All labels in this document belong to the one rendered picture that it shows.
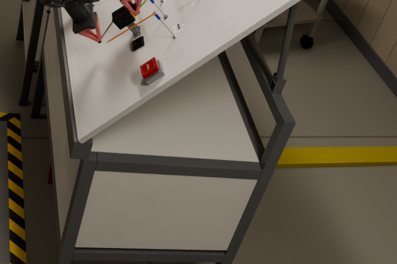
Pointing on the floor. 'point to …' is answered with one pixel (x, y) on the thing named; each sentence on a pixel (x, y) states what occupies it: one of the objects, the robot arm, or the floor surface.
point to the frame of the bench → (141, 163)
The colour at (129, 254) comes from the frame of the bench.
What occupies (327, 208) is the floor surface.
